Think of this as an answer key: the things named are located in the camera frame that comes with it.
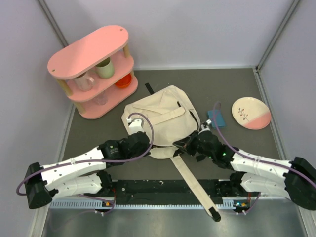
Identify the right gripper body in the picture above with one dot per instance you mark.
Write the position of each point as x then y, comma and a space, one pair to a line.
197, 146

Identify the blue wallet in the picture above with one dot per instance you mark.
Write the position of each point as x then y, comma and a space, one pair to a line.
216, 118

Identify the pink three-tier shelf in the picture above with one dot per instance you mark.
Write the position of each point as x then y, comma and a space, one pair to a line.
82, 56

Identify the green mug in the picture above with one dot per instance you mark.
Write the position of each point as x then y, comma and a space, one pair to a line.
105, 69

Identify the pink cream plate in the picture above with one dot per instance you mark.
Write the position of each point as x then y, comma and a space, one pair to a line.
251, 113

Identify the cream canvas backpack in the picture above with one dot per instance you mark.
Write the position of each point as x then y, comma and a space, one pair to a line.
169, 116

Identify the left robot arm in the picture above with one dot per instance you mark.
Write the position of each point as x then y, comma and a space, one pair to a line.
84, 174

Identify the clear glass cup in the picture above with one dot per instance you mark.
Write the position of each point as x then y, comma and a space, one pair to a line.
101, 99

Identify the orange bowl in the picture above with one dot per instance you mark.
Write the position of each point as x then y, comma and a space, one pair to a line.
124, 82

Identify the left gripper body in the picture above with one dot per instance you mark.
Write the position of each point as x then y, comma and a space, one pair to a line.
143, 151

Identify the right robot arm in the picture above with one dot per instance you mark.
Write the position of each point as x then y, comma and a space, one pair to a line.
294, 180

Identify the pink mug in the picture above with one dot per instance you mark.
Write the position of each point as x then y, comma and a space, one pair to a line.
84, 82

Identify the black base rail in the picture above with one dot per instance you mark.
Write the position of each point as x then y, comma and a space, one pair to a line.
168, 192

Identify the grey cable duct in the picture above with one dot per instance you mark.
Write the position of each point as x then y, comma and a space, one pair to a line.
76, 203

